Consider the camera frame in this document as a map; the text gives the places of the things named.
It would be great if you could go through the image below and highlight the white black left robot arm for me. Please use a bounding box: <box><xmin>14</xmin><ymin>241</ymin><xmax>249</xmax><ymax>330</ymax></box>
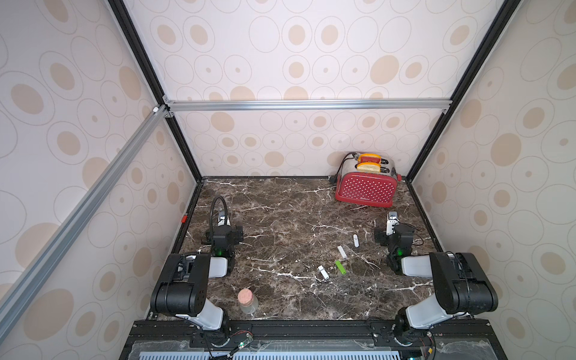
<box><xmin>150</xmin><ymin>224</ymin><xmax>244</xmax><ymax>335</ymax></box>

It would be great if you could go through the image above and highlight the cork stoppered glass jar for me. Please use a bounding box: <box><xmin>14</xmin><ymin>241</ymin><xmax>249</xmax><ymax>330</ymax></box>
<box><xmin>237</xmin><ymin>288</ymin><xmax>259</xmax><ymax>315</ymax></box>

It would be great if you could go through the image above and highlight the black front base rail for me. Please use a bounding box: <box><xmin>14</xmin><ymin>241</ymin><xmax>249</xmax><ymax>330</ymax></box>
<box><xmin>120</xmin><ymin>318</ymin><xmax>506</xmax><ymax>359</ymax></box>

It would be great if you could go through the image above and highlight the green usb drive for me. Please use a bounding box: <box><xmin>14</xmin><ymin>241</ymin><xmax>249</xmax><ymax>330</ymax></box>
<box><xmin>334</xmin><ymin>260</ymin><xmax>347</xmax><ymax>275</ymax></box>

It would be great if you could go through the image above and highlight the white usb drive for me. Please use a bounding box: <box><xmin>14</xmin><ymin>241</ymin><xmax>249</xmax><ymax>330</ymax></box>
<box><xmin>318</xmin><ymin>265</ymin><xmax>329</xmax><ymax>281</ymax></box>
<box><xmin>337</xmin><ymin>245</ymin><xmax>348</xmax><ymax>260</ymax></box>

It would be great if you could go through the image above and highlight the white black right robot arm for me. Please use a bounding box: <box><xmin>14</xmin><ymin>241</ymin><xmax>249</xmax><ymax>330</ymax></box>
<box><xmin>374</xmin><ymin>220</ymin><xmax>499</xmax><ymax>338</ymax></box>

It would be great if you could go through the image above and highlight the diagonal aluminium frame bar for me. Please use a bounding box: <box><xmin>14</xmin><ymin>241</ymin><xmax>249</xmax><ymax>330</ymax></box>
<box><xmin>1</xmin><ymin>104</ymin><xmax>168</xmax><ymax>341</ymax></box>

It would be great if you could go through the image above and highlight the red polka dot toaster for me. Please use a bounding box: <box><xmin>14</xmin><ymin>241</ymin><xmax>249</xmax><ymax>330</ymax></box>
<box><xmin>331</xmin><ymin>151</ymin><xmax>401</xmax><ymax>208</ymax></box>

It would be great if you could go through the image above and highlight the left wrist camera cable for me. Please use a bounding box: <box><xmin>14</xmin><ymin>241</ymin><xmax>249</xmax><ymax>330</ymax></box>
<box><xmin>208</xmin><ymin>195</ymin><xmax>230</xmax><ymax>246</ymax></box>

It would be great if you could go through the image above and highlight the horizontal aluminium frame bar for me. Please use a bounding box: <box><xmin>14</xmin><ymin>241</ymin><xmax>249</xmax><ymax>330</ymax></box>
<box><xmin>168</xmin><ymin>98</ymin><xmax>452</xmax><ymax>112</ymax></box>

